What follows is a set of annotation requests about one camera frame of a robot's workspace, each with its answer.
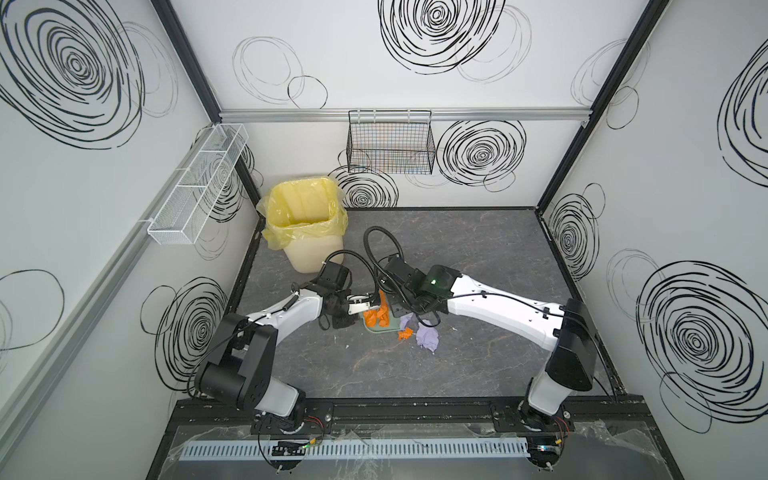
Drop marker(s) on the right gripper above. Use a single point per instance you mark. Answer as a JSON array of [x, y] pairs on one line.
[[402, 297]]

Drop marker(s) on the green plastic dustpan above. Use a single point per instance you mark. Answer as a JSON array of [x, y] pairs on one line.
[[393, 328]]

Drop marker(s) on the orange paper scrap under right arm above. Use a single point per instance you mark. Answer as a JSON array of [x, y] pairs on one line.
[[405, 333]]

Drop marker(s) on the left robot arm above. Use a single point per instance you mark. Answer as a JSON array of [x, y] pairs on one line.
[[237, 367]]

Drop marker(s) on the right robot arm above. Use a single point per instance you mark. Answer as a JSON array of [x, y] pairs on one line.
[[566, 332]]

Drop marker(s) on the purple paper scrap right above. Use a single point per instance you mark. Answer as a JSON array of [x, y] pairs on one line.
[[404, 321]]

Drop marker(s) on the purple paper scrap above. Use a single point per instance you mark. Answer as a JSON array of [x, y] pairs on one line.
[[404, 321], [427, 338]]

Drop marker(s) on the orange paper scrap cluster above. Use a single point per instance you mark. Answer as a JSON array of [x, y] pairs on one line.
[[378, 317]]

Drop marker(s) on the purple paper scrap front centre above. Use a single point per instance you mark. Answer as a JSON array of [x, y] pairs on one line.
[[427, 338]]

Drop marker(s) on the beige plastic trash bin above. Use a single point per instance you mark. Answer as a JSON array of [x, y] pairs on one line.
[[307, 255]]

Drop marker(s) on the yellow plastic bin liner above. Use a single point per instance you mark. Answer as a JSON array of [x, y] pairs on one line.
[[303, 208]]

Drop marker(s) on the black wire wall basket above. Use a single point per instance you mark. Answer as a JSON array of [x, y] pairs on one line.
[[390, 141]]

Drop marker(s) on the white slotted cable duct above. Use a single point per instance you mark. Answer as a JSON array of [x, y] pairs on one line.
[[355, 448]]

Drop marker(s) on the white wire wall shelf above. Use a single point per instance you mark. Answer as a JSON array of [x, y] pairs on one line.
[[213, 156]]

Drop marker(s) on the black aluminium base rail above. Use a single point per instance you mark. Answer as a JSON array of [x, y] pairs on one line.
[[329, 415]]

